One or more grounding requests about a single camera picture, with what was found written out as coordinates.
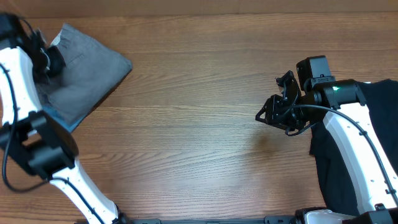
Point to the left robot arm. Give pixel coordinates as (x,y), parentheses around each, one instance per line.
(35,141)

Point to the black garment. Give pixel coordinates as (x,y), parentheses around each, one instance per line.
(356,152)

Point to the folded blue denim jeans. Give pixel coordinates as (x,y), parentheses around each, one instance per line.
(55,114)

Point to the grey shorts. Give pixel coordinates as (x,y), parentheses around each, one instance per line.
(91,72)

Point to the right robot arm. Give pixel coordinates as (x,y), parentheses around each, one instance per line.
(322,92)

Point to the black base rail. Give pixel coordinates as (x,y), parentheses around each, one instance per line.
(277,219)

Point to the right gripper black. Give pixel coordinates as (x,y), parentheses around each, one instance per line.
(286,104)

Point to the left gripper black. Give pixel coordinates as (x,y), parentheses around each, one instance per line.
(56,64)

